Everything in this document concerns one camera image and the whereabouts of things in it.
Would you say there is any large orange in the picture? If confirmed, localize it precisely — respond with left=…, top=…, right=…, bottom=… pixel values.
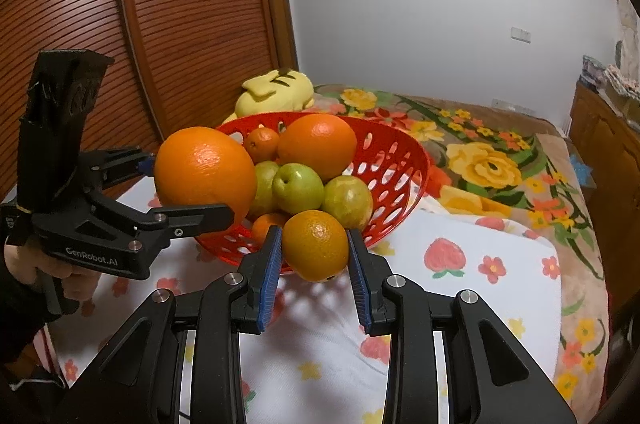
left=276, top=114, right=358, bottom=182
left=153, top=126, right=257, bottom=232

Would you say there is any person's left hand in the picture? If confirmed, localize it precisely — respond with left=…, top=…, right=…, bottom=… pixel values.
left=4, top=236, right=99, bottom=301

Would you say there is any pink striped clothing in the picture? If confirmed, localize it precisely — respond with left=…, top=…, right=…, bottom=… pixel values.
left=10, top=324, right=66, bottom=392

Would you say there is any medium orange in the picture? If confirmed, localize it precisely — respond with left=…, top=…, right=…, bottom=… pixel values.
left=281, top=210, right=350, bottom=283

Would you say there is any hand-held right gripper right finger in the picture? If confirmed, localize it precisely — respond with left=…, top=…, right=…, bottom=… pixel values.
left=346, top=228, right=576, bottom=424

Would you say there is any person's left forearm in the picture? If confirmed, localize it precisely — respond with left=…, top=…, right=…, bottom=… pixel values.
left=0, top=274, right=61, bottom=385

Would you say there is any red plastic basket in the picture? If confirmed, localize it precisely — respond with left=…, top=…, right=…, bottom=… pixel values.
left=192, top=111, right=432, bottom=275

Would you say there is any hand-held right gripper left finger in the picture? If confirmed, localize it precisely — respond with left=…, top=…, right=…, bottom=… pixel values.
left=65, top=225, right=284, bottom=424

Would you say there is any small orange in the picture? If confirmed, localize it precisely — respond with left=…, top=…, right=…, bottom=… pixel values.
left=243, top=127, right=281, bottom=163
left=251, top=212, right=291, bottom=249

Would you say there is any yellow plush toy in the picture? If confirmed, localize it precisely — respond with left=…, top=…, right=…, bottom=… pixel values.
left=235, top=67, right=316, bottom=119

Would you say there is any wooden cabinet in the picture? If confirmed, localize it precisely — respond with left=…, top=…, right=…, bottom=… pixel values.
left=567, top=81, right=640, bottom=305

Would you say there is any yellow-green plum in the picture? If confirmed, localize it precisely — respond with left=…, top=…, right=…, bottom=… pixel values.
left=320, top=175, right=374, bottom=231
left=248, top=160, right=281, bottom=217

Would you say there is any green apple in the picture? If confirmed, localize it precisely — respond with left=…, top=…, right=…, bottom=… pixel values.
left=271, top=163, right=326, bottom=215

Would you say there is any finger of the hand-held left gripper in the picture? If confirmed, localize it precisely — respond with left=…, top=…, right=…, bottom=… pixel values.
left=81, top=146, right=156, bottom=187
left=132, top=202, right=236, bottom=240

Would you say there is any white flowered cloth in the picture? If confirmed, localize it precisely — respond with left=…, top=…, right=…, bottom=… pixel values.
left=50, top=176, right=563, bottom=424

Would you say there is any white wall socket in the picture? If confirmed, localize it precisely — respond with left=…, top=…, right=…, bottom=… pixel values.
left=492, top=98, right=531, bottom=113

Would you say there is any pile of assorted clutter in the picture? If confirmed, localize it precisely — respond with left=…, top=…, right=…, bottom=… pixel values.
left=580, top=54, right=640, bottom=104

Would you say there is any ribbed wooden wardrobe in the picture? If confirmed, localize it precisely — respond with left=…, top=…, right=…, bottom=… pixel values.
left=0, top=0, right=301, bottom=205

